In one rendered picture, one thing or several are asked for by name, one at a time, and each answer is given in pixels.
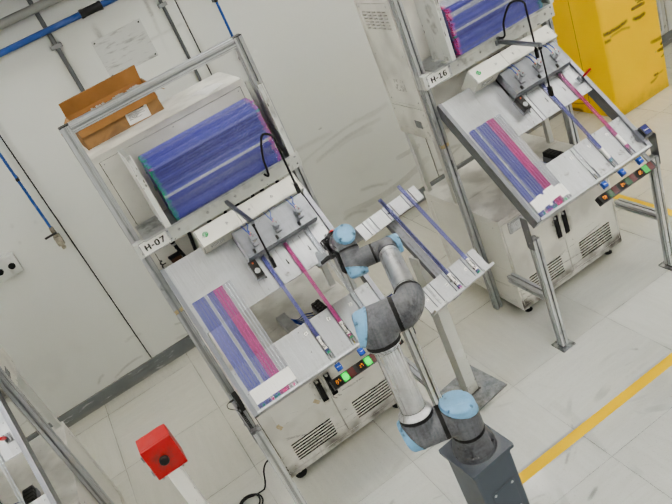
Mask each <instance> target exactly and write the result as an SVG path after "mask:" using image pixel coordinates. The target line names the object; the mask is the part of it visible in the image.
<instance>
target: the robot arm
mask: <svg viewBox="0 0 672 504"><path fill-rule="evenodd" d="M321 242H322V243H323V244H324V245H323V244H322V243H321ZM321 242H320V244H321V245H322V247H323V248H324V250H325V251H326V250H327V252H328V253H329V255H328V254H327V253H326V252H324V253H323V254H321V253H320V252H318V251H316V252H315V255H316V258H317V260H318V265H317V266H318V267H322V266H323V265H324V264H326V263H327V262H328V261H330V260H331V259H333V258H335V257H336V259H337V261H338V263H339V266H340V268H341V270H342V272H343V273H345V274H347V273H348V275H349V277H350V278H352V279H355V278H358V277H360V276H363V275H365V274H367V273H368V272H369V269H368V267H369V266H371V265H374V264H376V263H378V262H381V263H382V265H383V267H384V270H385V272H386V274H387V276H388V279H389V281H390V283H391V285H392V288H393V290H394V292H393V295H391V296H389V297H387V298H384V299H382V300H380V301H377V302H375V303H372V304H370V305H368V306H364V307H362V308H361V309H359V310H357V311H355V312H354V313H353V314H352V320H353V323H354V327H355V330H356V334H357V337H358V341H359V344H360V347H361V348H366V349H367V351H368V352H369V353H371V354H374V355H375V357H376V359H377V361H378V364H379V366H380V368H381V370H382V372H383V375H384V377H385V379H386V381H387V384H388V386H389V388H390V390H391V392H392V395H393V397H394V399H395V401H396V403H397V406H398V408H399V410H400V412H399V414H398V419H399V420H398V421H397V422H396V424H397V428H398V430H399V432H400V434H401V436H402V438H403V440H404V442H405V443H406V445H407V446H408V448H409V449H410V450H411V451H413V452H418V451H421V450H426V449H427V448H429V447H431V446H434V445H436V444H439V443H441V442H443V441H446V440H448V439H451V438H452V451H453V453H454V456H455V457H456V459H457V460H458V461H460V462H461V463H463V464H467V465H477V464H480V463H483V462H485V461H487V460H488V459H490V458H491V457H492V456H493V454H494V453H495V451H496V448H497V441H496V438H495V435H494V434H493V432H492V431H491V430H490V429H489V428H488V427H487V426H486V425H485V424H484V422H483V419H482V416H481V414H480V411H479V408H478V405H477V403H476V402H475V400H474V398H473V396H472V395H471V394H470V393H468V392H466V391H462V390H452V391H449V392H446V393H445V394H443V395H442V397H441V398H440V399H439V402H438V404H437V405H435V406H431V404H430V403H429V402H427V401H424V399H423V397H422V395H421V392H420V390H419V388H418V386H417V383H416V381H415V379H414V376H413V374H412V372H411V370H410V367H409V365H408V363H407V360H406V358H405V356H404V353H403V351H402V349H401V347H400V344H399V343H400V341H401V335H400V332H403V331H405V330H407V329H409V328H411V327H412V326H414V325H415V324H416V323H417V322H418V320H419V319H420V317H421V315H422V313H423V310H424V306H425V294H424V291H423V289H422V287H421V285H420V284H419V283H418V282H417V281H415V280H414V278H413V276H412V274H411V272H410V270H409V268H408V266H407V265H406V263H405V261H404V259H403V257H402V255H401V253H402V252H403V251H404V248H403V245H402V243H401V240H400V238H399V236H398V234H396V233H394V234H391V235H389V236H385V237H384V238H381V239H379V240H377V241H374V242H372V243H370V244H367V245H365V246H363V247H360V248H359V246H358V244H357V241H356V239H355V230H354V228H353V227H352V226H351V225H349V224H341V225H339V226H338V227H336V228H335V229H334V230H333V231H331V232H330V233H328V234H327V237H325V238H324V239H322V240H321Z"/></svg>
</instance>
